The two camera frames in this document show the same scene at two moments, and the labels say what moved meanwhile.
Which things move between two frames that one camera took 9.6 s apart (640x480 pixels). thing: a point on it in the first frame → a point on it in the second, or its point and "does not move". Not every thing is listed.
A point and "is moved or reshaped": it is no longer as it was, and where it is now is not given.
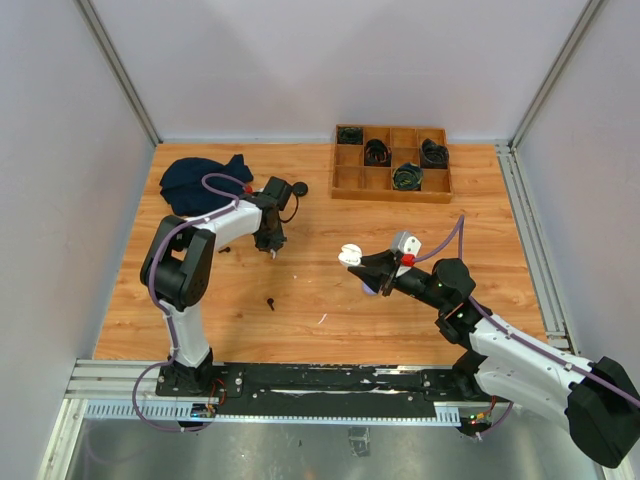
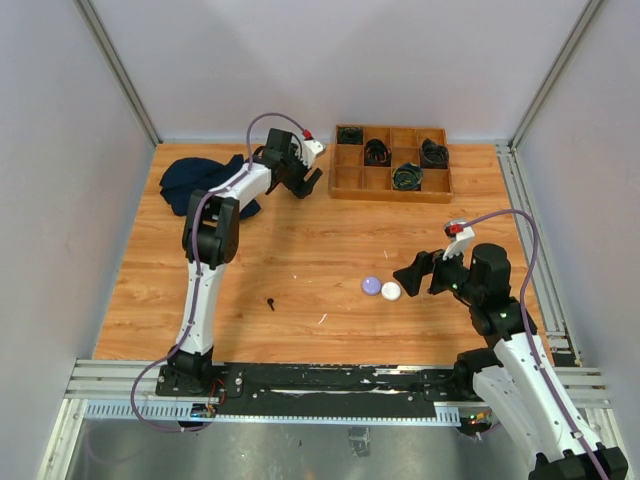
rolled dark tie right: (433, 156) does not move
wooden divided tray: (391, 163) does not move
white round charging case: (350, 254) is moved or reshaped
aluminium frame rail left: (95, 23) does not move
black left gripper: (275, 242) → (295, 156)
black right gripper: (373, 276) → (411, 276)
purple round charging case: (368, 291) does not move
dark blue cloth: (183, 189) does not move
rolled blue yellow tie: (407, 177) does not move
